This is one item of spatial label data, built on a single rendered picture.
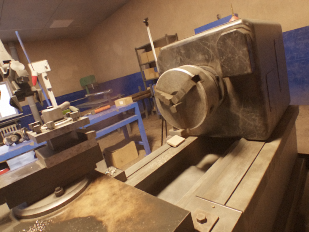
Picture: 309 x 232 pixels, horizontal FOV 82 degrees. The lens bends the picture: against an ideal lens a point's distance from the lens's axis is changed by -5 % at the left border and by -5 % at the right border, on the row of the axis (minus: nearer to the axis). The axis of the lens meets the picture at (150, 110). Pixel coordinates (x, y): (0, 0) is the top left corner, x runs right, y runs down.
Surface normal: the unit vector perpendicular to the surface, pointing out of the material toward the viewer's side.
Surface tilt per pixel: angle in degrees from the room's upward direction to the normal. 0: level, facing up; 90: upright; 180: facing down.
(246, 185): 0
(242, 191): 0
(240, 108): 90
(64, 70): 90
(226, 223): 0
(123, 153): 90
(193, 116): 90
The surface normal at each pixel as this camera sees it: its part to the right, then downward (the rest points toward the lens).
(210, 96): 0.69, 0.00
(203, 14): -0.69, 0.31
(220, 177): -0.25, -0.95
